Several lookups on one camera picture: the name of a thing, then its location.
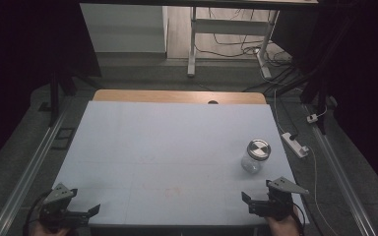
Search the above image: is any black metal stand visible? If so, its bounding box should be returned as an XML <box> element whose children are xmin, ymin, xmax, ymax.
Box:
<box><xmin>47</xmin><ymin>58</ymin><xmax>103</xmax><ymax>128</ymax></box>
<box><xmin>299</xmin><ymin>65</ymin><xmax>335</xmax><ymax>136</ymax></box>

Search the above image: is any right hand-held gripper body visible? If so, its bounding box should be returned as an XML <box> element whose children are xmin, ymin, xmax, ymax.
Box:
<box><xmin>249</xmin><ymin>176</ymin><xmax>310</xmax><ymax>219</ymax></box>

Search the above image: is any white power strip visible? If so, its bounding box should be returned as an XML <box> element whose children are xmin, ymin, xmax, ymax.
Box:
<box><xmin>281</xmin><ymin>132</ymin><xmax>310</xmax><ymax>159</ymax></box>

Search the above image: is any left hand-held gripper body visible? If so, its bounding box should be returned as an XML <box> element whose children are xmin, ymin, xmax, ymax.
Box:
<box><xmin>38</xmin><ymin>183</ymin><xmax>91</xmax><ymax>228</ymax></box>

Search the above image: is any clear glass jar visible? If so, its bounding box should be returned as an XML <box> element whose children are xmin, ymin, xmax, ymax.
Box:
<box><xmin>240</xmin><ymin>150</ymin><xmax>266</xmax><ymax>175</ymax></box>

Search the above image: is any person's right hand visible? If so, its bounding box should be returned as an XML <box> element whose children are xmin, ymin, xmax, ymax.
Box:
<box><xmin>265</xmin><ymin>213</ymin><xmax>302</xmax><ymax>236</ymax></box>

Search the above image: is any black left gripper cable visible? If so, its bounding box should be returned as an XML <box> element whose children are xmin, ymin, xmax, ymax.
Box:
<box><xmin>22</xmin><ymin>190</ymin><xmax>52</xmax><ymax>236</ymax></box>

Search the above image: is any tangle of black floor cables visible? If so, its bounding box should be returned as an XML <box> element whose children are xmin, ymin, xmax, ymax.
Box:
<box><xmin>195</xmin><ymin>8</ymin><xmax>304</xmax><ymax>94</ymax></box>

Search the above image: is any aluminium floor rail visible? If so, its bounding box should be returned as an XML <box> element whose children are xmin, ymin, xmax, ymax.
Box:
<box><xmin>303</xmin><ymin>103</ymin><xmax>377</xmax><ymax>236</ymax></box>
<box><xmin>0</xmin><ymin>107</ymin><xmax>71</xmax><ymax>236</ymax></box>

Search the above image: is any black curtain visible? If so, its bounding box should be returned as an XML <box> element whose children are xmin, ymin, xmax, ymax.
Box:
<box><xmin>0</xmin><ymin>0</ymin><xmax>103</xmax><ymax>176</ymax></box>
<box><xmin>271</xmin><ymin>0</ymin><xmax>378</xmax><ymax>202</ymax></box>

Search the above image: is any person's left hand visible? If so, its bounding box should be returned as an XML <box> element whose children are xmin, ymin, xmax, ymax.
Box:
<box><xmin>29</xmin><ymin>221</ymin><xmax>77</xmax><ymax>236</ymax></box>

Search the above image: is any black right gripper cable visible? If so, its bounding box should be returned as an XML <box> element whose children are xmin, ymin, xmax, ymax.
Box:
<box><xmin>289</xmin><ymin>205</ymin><xmax>307</xmax><ymax>236</ymax></box>

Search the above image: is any silver metal jar lid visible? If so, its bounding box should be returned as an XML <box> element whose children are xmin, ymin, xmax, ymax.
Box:
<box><xmin>246</xmin><ymin>139</ymin><xmax>272</xmax><ymax>161</ymax></box>

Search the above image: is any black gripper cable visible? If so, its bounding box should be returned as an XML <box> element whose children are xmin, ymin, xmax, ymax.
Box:
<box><xmin>289</xmin><ymin>205</ymin><xmax>307</xmax><ymax>236</ymax></box>
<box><xmin>22</xmin><ymin>190</ymin><xmax>52</xmax><ymax>236</ymax></box>

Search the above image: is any white cabinet panel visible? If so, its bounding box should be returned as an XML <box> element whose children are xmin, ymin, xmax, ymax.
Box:
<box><xmin>80</xmin><ymin>3</ymin><xmax>168</xmax><ymax>54</ymax></box>

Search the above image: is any white table mat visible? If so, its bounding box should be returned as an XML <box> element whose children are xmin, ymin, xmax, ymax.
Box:
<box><xmin>52</xmin><ymin>100</ymin><xmax>310</xmax><ymax>227</ymax></box>

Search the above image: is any long white cable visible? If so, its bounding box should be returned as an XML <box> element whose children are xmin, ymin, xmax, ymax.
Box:
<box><xmin>273</xmin><ymin>88</ymin><xmax>340</xmax><ymax>236</ymax></box>

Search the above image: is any white-framed desk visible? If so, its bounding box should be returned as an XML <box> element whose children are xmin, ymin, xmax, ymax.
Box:
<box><xmin>80</xmin><ymin>0</ymin><xmax>319</xmax><ymax>80</ymax></box>

